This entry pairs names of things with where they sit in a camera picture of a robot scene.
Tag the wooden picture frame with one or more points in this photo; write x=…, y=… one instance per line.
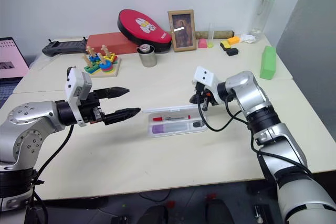
x=182, y=30

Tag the small black block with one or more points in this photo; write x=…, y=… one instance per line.
x=232, y=51

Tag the black handheld controller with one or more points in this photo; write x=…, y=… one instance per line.
x=65, y=47

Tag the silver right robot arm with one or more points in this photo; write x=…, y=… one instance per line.
x=246, y=90

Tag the small black eraser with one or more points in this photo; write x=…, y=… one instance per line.
x=198, y=124

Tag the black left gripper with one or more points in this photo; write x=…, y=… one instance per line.
x=89, y=108

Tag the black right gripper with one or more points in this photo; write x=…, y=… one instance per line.
x=208, y=96

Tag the clear tube with purple end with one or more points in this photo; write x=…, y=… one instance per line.
x=170, y=128

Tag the red brick box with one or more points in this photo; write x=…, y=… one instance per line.
x=113, y=41

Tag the clear plastic pencil case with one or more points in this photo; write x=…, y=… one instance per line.
x=181, y=134

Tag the orange block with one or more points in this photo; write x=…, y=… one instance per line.
x=234, y=40

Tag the white crumpled tissue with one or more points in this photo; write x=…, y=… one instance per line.
x=248, y=38

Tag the white marker with red cap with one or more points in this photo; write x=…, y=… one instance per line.
x=170, y=118

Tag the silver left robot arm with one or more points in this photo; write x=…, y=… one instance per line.
x=26, y=119

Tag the green square toy block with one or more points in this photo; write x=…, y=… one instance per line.
x=88, y=68

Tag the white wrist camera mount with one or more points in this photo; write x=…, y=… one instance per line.
x=206, y=75
x=74, y=85

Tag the laptop with pink screen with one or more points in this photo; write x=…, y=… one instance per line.
x=11, y=58

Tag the green rectangular block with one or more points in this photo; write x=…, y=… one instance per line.
x=268, y=62

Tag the clear bottle with green lid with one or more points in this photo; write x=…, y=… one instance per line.
x=263, y=11

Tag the brown rolled cylinder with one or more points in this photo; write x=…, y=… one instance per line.
x=223, y=34

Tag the steel cup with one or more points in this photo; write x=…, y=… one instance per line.
x=148, y=57

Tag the clear tube on green base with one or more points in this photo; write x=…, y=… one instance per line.
x=210, y=35

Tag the red oval punching pad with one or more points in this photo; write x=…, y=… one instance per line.
x=141, y=26

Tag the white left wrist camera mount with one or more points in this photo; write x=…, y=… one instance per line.
x=74, y=85

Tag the wooden stacking toy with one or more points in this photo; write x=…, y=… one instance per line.
x=115, y=73

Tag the clear plastic bag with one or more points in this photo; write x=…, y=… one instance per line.
x=47, y=61

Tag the yellow and black sponge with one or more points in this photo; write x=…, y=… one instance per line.
x=225, y=45

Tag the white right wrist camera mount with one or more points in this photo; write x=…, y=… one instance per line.
x=206, y=75

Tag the small pink block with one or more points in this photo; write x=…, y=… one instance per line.
x=202, y=43

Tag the yellow triangle toy block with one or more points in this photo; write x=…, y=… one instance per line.
x=110, y=58

